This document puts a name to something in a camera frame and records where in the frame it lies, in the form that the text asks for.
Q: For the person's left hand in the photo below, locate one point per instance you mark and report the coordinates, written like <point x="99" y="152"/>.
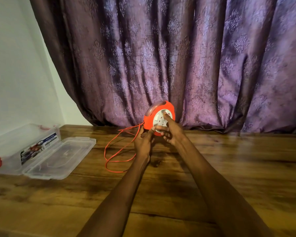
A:
<point x="142" y="144"/>

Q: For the person's right hand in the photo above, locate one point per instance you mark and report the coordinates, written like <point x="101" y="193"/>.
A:
<point x="174" y="133"/>

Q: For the person's right thumb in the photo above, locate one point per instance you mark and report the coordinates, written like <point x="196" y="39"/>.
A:
<point x="167" y="118"/>

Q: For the person's left thumb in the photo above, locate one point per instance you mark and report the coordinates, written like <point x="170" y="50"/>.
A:
<point x="151" y="132"/>

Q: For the person's left forearm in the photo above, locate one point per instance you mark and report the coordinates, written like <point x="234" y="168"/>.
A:
<point x="118" y="197"/>

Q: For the person's right forearm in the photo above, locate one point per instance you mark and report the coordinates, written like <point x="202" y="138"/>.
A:
<point x="219" y="190"/>

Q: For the purple patterned curtain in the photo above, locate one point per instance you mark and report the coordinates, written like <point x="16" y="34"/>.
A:
<point x="177" y="59"/>

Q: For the clear plastic box lid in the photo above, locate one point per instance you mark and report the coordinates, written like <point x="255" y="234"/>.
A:
<point x="60" y="157"/>

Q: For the clear plastic storage box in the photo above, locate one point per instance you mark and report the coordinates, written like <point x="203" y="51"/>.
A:
<point x="17" y="148"/>

